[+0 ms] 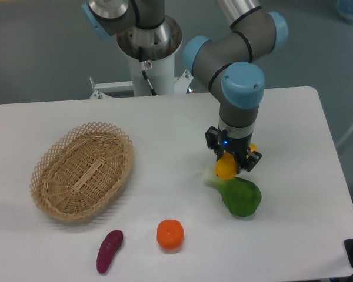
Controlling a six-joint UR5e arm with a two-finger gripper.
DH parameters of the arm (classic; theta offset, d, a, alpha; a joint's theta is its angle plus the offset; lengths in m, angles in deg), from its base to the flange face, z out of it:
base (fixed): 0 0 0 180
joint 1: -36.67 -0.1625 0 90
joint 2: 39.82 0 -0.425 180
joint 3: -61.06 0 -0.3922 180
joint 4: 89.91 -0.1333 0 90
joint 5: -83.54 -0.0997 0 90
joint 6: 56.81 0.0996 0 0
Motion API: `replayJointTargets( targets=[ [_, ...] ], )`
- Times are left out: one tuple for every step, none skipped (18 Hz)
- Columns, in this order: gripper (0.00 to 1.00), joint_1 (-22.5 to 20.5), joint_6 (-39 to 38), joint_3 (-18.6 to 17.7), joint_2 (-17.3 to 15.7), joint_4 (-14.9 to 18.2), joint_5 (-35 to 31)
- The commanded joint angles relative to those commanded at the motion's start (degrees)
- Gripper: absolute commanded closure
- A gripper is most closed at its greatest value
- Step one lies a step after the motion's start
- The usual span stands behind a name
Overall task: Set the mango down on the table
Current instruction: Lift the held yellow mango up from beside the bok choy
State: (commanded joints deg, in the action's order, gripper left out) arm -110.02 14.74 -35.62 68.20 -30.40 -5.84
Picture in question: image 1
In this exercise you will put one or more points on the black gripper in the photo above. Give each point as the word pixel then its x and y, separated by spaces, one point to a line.
pixel 245 159

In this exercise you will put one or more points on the yellow mango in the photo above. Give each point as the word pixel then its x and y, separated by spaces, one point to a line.
pixel 226 167

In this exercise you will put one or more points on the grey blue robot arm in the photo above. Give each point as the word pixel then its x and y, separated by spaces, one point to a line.
pixel 225 67

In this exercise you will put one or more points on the green leafy vegetable toy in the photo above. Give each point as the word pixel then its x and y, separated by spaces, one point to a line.
pixel 241 197

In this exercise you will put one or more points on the orange tangerine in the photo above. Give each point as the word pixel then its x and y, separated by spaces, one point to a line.
pixel 170 234

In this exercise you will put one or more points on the woven wicker basket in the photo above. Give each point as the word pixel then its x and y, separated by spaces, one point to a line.
pixel 82 172

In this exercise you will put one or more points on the purple sweet potato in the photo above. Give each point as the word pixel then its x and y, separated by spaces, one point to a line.
pixel 108 249

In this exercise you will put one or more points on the blue object top right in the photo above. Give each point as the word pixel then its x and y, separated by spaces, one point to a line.
pixel 345 9

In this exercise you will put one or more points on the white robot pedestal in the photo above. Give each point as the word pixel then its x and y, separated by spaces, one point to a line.
pixel 151 58

